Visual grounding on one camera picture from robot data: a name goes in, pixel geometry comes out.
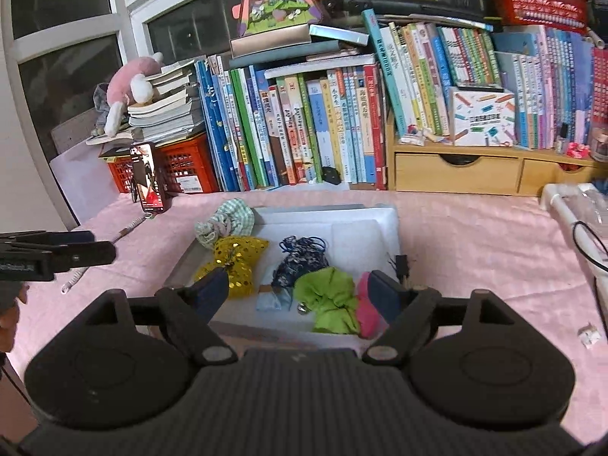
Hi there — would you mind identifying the pink striped tablecloth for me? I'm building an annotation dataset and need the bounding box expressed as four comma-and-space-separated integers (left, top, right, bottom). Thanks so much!
9, 189, 608, 438

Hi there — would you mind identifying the red plastic crate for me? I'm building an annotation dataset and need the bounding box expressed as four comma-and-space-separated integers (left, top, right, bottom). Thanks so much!
107, 133, 220, 195

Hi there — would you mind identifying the dark blue patterned scrunchie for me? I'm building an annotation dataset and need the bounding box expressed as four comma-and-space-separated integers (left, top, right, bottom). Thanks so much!
272, 235, 331, 290

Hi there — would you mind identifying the small glass jar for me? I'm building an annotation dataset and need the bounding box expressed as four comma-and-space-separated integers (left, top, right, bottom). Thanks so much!
589, 128, 608, 162

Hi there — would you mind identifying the yellow sequin bow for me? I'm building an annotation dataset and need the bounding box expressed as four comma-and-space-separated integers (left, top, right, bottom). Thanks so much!
195, 235, 269, 300

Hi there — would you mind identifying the pink scrunchie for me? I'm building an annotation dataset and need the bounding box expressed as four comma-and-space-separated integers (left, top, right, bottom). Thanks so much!
355, 272, 390, 340

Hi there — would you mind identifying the black smartphone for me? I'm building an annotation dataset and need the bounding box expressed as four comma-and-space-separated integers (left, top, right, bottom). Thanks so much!
129, 142, 173, 214

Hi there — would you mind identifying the grey plush toy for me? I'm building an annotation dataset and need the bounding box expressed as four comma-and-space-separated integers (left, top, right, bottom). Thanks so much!
92, 83, 112, 136

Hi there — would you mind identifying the lime green scrunchie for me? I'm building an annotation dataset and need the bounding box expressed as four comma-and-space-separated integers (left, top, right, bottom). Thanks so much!
293, 267, 361, 334

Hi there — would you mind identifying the white cardboard box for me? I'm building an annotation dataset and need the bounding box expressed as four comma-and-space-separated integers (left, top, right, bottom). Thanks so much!
164, 203, 402, 350

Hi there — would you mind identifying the stack of worn books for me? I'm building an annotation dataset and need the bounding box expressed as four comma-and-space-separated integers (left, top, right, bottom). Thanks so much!
127, 64, 206, 146

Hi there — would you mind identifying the green checked scrunchie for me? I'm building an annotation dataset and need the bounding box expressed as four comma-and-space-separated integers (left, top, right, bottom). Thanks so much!
195, 199, 257, 250

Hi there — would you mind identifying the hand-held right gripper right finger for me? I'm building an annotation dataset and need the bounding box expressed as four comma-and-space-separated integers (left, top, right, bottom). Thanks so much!
363, 270, 514, 366

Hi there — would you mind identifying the grey flat book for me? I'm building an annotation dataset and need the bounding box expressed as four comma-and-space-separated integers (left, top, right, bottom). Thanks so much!
229, 40, 343, 71

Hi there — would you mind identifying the black cable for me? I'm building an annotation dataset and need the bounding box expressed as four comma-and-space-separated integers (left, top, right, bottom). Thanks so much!
571, 221, 608, 274

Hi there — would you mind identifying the pink triangular toy house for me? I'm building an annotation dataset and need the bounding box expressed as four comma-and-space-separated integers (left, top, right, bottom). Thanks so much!
231, 0, 336, 39

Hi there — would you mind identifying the wooden desk organizer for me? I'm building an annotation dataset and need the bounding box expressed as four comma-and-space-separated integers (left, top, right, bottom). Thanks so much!
386, 109, 608, 198

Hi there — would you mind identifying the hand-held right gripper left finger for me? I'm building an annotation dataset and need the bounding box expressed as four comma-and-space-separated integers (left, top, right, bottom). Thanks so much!
92, 266, 238, 366

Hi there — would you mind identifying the white grid board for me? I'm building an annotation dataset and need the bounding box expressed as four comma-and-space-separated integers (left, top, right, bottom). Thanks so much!
50, 108, 103, 153

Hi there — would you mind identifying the red plastic basket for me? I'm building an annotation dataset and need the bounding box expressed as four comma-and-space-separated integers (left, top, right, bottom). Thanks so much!
487, 0, 590, 28

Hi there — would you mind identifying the pink and white plush toy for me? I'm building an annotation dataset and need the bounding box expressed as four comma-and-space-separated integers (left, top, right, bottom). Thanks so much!
105, 52, 165, 138

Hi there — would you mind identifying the plain white board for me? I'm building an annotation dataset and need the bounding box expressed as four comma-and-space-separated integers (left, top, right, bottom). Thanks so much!
50, 145, 119, 226

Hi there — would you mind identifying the blue face mask pack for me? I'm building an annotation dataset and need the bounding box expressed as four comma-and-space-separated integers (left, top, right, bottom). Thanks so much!
256, 285, 293, 313

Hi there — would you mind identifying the white colourful printed box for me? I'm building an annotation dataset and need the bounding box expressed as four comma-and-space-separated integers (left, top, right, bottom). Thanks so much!
446, 86, 516, 147

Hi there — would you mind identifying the black binder clip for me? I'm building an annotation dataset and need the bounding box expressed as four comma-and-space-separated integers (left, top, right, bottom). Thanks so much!
387, 253, 412, 290

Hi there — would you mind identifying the row of thin paperback books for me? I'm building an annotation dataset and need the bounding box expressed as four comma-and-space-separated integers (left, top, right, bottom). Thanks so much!
363, 9, 608, 150

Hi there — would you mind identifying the grey coiled lanyard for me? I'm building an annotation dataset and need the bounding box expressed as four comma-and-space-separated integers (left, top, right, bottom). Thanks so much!
61, 216, 146, 294

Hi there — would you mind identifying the person's left hand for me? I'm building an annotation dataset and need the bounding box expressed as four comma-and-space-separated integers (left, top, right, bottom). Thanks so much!
0, 283, 28, 355

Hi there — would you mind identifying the row of large picture books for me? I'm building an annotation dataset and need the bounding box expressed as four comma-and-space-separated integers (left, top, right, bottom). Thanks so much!
195, 54, 388, 193

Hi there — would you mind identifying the white window frame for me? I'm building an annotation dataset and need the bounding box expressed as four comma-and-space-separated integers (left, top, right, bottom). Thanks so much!
0, 0, 248, 229

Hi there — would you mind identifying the white flat book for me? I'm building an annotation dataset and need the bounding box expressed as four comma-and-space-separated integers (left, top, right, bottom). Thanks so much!
309, 24, 370, 47

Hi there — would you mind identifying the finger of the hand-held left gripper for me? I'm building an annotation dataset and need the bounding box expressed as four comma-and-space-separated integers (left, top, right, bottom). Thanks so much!
0, 230, 96, 248
52, 241, 117, 274

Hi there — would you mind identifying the clear plastic bag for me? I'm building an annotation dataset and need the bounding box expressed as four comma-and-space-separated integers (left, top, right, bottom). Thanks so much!
577, 187, 608, 248

